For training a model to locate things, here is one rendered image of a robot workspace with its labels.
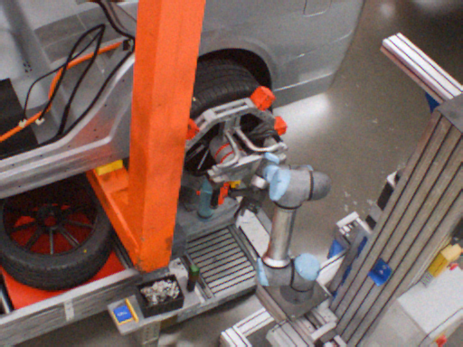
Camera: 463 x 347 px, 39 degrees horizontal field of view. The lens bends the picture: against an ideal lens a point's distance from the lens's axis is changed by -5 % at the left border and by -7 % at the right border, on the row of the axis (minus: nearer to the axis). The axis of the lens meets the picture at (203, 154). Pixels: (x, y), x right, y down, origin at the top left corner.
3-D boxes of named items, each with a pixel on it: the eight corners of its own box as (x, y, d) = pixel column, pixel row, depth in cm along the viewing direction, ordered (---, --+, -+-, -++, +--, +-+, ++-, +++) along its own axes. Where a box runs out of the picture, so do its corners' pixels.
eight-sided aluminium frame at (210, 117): (257, 160, 370) (275, 88, 329) (263, 169, 367) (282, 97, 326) (165, 192, 349) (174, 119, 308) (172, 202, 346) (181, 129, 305)
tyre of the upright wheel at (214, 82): (175, 168, 385) (268, 92, 376) (196, 199, 373) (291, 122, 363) (112, 124, 330) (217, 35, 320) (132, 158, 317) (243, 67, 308)
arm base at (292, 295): (319, 294, 292) (325, 283, 284) (293, 310, 285) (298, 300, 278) (298, 270, 299) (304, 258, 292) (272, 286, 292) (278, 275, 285)
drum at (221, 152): (230, 146, 347) (233, 127, 337) (251, 176, 336) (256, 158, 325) (205, 154, 342) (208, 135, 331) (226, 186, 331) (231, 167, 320)
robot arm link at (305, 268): (316, 291, 281) (325, 275, 271) (286, 291, 280) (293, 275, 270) (313, 267, 289) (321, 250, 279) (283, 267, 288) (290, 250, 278)
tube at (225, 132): (227, 133, 326) (230, 117, 318) (248, 162, 316) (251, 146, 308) (193, 144, 319) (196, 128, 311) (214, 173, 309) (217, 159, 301)
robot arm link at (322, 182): (342, 173, 253) (310, 160, 302) (315, 172, 252) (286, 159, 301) (339, 203, 254) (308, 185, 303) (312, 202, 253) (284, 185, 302)
